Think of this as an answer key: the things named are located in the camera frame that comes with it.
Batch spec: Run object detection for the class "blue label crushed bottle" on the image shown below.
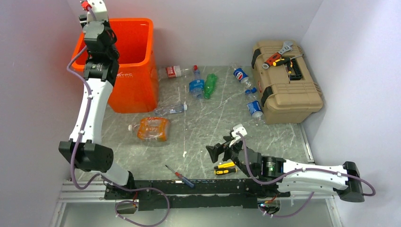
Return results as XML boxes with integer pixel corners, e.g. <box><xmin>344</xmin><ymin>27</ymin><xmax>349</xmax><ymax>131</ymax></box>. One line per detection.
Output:
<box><xmin>189</xmin><ymin>70</ymin><xmax>205</xmax><ymax>99</ymax></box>

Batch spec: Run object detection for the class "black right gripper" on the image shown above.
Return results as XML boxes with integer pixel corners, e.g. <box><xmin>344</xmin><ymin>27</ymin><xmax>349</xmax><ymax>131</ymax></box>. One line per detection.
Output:
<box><xmin>206</xmin><ymin>135</ymin><xmax>253</xmax><ymax>177</ymax></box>

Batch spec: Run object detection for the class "crushed orange label bottle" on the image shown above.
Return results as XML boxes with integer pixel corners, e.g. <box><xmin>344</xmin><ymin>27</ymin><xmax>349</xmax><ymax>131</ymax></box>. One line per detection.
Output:
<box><xmin>128</xmin><ymin>117</ymin><xmax>171</xmax><ymax>145</ymax></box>

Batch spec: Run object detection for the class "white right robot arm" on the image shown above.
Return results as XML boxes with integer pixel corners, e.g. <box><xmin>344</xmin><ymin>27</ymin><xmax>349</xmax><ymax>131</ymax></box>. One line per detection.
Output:
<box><xmin>206</xmin><ymin>136</ymin><xmax>366</xmax><ymax>202</ymax></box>

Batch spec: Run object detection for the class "tan plastic toolbox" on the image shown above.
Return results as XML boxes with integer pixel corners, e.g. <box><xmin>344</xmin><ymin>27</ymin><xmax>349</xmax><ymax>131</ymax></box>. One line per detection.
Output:
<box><xmin>251</xmin><ymin>40</ymin><xmax>323</xmax><ymax>124</ymax></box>

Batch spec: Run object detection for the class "green plastic bottle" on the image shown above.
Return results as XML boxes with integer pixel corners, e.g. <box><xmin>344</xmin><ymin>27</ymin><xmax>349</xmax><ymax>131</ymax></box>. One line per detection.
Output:
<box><xmin>204</xmin><ymin>73</ymin><xmax>218</xmax><ymax>99</ymax></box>

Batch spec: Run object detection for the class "black yellow screwdriver on table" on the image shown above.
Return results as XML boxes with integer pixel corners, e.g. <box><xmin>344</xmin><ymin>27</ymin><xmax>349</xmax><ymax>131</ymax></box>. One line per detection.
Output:
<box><xmin>214</xmin><ymin>168</ymin><xmax>237</xmax><ymax>175</ymax></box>

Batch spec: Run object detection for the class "pepsi label bottle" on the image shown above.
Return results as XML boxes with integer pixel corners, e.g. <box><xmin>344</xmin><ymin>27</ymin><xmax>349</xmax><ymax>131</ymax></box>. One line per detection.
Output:
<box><xmin>231</xmin><ymin>63</ymin><xmax>252</xmax><ymax>89</ymax></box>

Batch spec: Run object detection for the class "red label clear bottle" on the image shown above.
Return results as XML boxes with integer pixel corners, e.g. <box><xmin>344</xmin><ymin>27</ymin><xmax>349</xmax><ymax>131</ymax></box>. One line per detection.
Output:
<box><xmin>158</xmin><ymin>65</ymin><xmax>198</xmax><ymax>79</ymax></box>

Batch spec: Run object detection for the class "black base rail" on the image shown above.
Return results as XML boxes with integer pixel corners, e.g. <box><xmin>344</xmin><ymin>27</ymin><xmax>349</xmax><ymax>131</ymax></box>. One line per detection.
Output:
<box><xmin>104</xmin><ymin>179</ymin><xmax>290</xmax><ymax>211</ymax></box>

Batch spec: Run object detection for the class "red blue screwdriver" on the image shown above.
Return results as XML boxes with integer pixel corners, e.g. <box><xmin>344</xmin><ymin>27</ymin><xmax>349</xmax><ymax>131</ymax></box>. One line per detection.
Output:
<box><xmin>165</xmin><ymin>165</ymin><xmax>195</xmax><ymax>188</ymax></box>

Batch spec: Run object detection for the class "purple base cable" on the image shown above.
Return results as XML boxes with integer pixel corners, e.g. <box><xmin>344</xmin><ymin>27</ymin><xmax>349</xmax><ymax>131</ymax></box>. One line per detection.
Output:
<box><xmin>114</xmin><ymin>188</ymin><xmax>170</xmax><ymax>227</ymax></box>

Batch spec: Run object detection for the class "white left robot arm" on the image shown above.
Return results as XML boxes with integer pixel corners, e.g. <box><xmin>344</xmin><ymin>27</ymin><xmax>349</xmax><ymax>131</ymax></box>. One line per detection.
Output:
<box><xmin>58</xmin><ymin>20</ymin><xmax>136</xmax><ymax>199</ymax></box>

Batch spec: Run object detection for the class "clear bottle white cap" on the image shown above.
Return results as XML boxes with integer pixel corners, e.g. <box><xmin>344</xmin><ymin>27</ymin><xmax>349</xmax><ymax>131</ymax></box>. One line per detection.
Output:
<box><xmin>154</xmin><ymin>103</ymin><xmax>188</xmax><ymax>116</ymax></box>

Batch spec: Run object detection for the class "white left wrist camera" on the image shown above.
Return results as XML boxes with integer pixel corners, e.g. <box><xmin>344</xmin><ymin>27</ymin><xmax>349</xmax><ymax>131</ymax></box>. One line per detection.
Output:
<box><xmin>80</xmin><ymin>0</ymin><xmax>109</xmax><ymax>22</ymax></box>

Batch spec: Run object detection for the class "orange plastic bin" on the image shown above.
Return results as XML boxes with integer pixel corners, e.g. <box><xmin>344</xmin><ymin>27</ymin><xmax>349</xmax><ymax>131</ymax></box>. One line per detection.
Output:
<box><xmin>72</xmin><ymin>18</ymin><xmax>158</xmax><ymax>114</ymax></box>

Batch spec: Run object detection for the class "yellow black screwdriver on toolbox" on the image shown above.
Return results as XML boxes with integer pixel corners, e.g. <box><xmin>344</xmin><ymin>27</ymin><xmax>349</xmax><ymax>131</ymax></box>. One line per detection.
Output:
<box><xmin>272</xmin><ymin>54</ymin><xmax>303</xmax><ymax>66</ymax></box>

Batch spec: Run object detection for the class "silver adjustable wrench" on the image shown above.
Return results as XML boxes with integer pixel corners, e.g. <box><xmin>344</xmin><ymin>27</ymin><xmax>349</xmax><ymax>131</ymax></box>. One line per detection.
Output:
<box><xmin>277</xmin><ymin>41</ymin><xmax>293</xmax><ymax>55</ymax></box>

